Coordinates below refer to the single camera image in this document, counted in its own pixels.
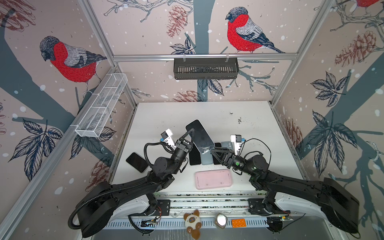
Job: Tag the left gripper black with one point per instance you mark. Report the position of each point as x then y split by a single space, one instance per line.
182 147

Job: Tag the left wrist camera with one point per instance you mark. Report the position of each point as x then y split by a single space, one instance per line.
166 137

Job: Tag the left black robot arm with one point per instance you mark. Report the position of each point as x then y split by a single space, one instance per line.
95 210

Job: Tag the orange block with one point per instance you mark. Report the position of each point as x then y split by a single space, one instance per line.
239 223

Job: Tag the blue phone black screen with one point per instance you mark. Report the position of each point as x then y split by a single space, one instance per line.
195 158

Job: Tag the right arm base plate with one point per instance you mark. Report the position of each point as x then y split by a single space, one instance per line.
264 207

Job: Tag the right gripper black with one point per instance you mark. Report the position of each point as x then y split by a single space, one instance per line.
229 160

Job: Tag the black wire wall basket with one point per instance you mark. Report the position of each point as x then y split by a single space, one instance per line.
206 68

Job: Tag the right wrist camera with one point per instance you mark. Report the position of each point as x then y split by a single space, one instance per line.
236 141

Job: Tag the pink phone case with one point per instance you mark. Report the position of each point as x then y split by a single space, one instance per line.
213 179

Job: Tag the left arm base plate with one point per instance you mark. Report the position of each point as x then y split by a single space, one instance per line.
156 208

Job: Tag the white wire wall basket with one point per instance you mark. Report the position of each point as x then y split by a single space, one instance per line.
99 112

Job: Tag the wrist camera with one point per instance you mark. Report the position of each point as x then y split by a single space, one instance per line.
166 137
236 141

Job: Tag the brown white plush toy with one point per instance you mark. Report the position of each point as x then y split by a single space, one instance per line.
193 224

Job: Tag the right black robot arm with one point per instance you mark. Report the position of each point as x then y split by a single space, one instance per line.
285 195

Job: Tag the light blue phone case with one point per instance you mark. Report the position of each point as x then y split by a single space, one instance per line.
207 159
228 145

